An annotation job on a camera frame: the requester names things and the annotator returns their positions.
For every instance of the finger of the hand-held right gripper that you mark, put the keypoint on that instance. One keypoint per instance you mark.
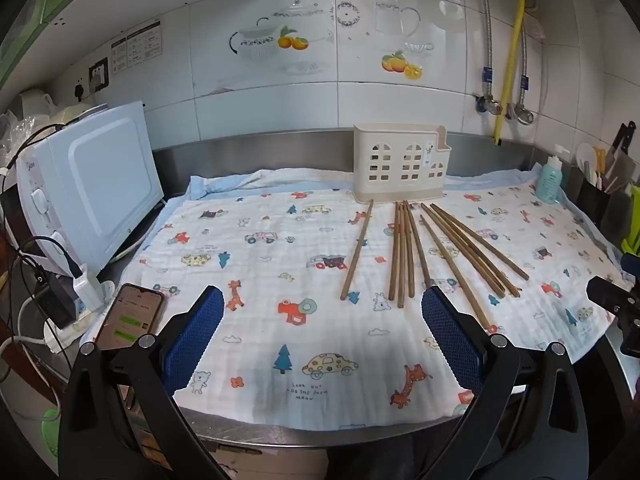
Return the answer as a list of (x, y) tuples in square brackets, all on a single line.
[(607, 294), (631, 266)]

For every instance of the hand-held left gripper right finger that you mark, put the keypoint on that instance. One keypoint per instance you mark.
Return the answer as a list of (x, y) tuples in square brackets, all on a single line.
[(450, 340)]

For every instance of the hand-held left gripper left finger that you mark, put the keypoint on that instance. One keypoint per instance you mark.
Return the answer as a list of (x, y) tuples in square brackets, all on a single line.
[(200, 330)]

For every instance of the row of wooden chopsticks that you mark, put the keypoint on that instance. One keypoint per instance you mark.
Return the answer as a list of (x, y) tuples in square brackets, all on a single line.
[(402, 255)]

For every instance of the cream plastic utensil holder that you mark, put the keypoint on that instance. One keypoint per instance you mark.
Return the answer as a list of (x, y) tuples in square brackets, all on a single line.
[(365, 135)]

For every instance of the green plastic rack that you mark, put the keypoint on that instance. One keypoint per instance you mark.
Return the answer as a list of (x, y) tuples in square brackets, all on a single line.
[(632, 225)]

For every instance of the smartphone with lit screen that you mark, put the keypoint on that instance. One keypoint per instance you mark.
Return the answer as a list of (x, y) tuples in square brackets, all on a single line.
[(130, 315)]

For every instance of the black knife holder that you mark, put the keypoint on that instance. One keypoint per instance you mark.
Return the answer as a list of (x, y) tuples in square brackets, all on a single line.
[(592, 200)]

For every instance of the yellow spatula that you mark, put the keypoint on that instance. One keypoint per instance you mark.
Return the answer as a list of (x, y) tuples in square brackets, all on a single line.
[(599, 160)]

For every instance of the teal soap bottle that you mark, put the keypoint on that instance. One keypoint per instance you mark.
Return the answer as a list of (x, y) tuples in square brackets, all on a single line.
[(549, 182)]

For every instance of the white spoon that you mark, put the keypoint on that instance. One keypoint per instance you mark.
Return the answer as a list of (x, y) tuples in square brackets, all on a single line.
[(586, 157)]

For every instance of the white plug adapter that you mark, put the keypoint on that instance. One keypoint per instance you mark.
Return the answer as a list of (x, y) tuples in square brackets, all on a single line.
[(90, 287)]

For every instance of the cartoon printed blanket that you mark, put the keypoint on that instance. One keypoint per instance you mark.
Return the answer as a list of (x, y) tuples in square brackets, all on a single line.
[(300, 240)]

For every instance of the white power strip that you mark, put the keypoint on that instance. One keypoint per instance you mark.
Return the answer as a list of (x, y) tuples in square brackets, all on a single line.
[(62, 336)]

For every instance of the black charger adapter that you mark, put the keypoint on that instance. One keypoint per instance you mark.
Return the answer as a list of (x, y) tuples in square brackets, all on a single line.
[(55, 300)]

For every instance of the green plastic strainer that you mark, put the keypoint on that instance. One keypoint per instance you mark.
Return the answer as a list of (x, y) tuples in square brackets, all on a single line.
[(51, 432)]

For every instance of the white microwave oven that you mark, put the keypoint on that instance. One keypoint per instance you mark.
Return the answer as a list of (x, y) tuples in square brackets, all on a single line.
[(100, 175)]

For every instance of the metal pipe valve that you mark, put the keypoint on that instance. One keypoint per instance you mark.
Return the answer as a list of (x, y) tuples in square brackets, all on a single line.
[(489, 104), (522, 114)]

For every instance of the cream appliance lid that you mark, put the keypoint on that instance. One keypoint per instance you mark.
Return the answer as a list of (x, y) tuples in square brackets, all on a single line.
[(75, 115)]

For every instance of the clear plastic bag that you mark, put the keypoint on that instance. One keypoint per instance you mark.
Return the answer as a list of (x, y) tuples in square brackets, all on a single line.
[(12, 135)]

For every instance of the white electric kettle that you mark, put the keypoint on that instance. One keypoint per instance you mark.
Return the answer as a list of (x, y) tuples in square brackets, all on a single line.
[(32, 105)]

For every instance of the black wall socket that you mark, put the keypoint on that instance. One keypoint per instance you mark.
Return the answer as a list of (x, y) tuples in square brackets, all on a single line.
[(98, 75)]

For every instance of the wall notice sticker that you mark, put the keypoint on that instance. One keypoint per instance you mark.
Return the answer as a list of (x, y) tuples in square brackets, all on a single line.
[(137, 45)]

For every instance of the kitchen wall cabinet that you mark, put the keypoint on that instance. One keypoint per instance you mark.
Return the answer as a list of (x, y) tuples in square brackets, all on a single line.
[(35, 15)]

